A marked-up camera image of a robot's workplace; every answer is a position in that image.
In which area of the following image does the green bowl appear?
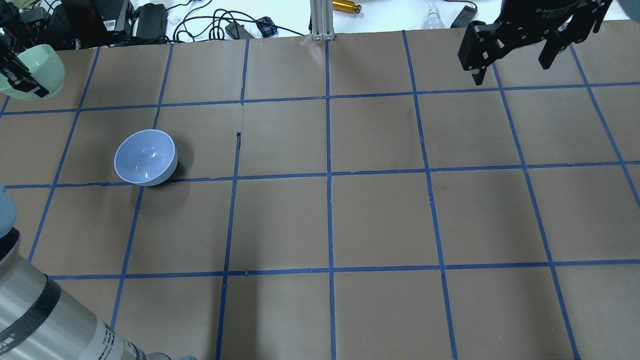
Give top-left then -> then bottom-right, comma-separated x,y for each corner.
1,44 -> 66,101

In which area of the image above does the black power adapter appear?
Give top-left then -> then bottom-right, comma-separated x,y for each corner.
450,6 -> 478,28

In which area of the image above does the white light bulb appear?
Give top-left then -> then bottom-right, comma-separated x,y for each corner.
423,0 -> 445,30

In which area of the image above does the blue bowl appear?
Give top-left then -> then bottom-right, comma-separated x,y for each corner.
113,129 -> 179,187

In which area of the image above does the gold metal cylinder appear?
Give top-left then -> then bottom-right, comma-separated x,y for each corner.
332,0 -> 362,14

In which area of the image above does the aluminium frame post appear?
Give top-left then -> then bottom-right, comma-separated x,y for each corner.
310,0 -> 336,41

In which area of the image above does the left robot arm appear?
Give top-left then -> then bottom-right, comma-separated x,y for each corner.
0,0 -> 169,360

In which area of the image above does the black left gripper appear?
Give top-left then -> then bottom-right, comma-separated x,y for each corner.
0,7 -> 51,99

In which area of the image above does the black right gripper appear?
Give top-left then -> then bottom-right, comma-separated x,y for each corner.
457,0 -> 613,86

